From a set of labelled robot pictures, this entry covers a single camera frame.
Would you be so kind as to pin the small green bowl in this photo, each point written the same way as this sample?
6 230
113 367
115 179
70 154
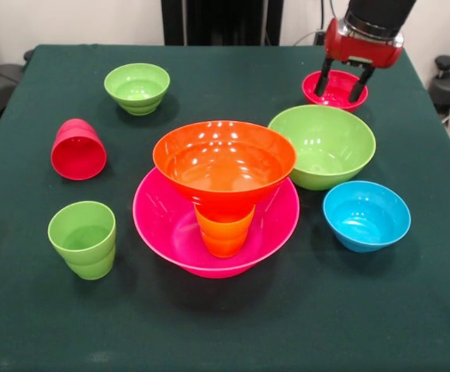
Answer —
136 87

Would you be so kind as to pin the dark green tablecloth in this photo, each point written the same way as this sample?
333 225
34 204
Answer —
225 317

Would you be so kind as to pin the orange cup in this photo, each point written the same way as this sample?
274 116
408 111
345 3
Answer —
224 236

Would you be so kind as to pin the black office chair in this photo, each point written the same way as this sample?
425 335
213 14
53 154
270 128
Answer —
0 83

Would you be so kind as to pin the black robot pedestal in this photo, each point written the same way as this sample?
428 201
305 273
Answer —
225 19

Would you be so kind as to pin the green cup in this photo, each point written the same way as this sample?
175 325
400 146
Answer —
81 240

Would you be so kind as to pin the large green bowl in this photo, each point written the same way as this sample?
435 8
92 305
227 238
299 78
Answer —
322 147

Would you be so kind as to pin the large pink bowl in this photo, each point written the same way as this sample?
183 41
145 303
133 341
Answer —
163 228

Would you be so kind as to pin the red cup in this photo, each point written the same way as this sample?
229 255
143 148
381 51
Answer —
78 157

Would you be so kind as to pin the large orange bowl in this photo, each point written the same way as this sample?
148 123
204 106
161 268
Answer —
225 166

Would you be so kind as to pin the black power plug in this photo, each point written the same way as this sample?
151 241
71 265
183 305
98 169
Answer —
319 38

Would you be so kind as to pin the small red bowl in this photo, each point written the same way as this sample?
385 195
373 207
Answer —
337 91

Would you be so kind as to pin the small blue bowl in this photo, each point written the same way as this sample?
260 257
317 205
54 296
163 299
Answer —
364 221

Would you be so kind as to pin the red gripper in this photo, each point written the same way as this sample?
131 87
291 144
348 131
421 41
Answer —
361 48

